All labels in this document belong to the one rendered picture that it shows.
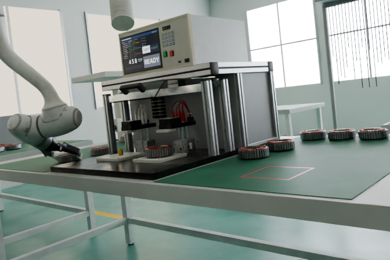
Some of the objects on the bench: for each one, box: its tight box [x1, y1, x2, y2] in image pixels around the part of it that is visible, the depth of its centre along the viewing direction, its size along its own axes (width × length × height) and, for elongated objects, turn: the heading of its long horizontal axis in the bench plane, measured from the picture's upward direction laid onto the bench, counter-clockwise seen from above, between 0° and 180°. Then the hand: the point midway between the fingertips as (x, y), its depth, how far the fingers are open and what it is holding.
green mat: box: [153, 135, 390, 200], centre depth 139 cm, size 94×61×1 cm
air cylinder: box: [136, 139, 156, 152], centre depth 184 cm, size 5×8×6 cm
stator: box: [57, 152, 81, 163], centre depth 197 cm, size 11×11×4 cm
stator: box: [145, 145, 174, 158], centre depth 157 cm, size 11×11×4 cm
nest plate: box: [96, 152, 145, 162], centre depth 173 cm, size 15×15×1 cm
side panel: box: [235, 71, 280, 149], centre depth 172 cm, size 28×3×32 cm
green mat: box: [0, 141, 135, 173], centre depth 225 cm, size 94×61×1 cm
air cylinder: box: [174, 139, 196, 154], centre depth 167 cm, size 5×8×6 cm
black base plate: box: [50, 148, 239, 180], centre depth 166 cm, size 47×64×2 cm
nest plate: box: [132, 153, 187, 164], centre depth 157 cm, size 15×15×1 cm
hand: (69, 156), depth 197 cm, fingers closed on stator, 11 cm apart
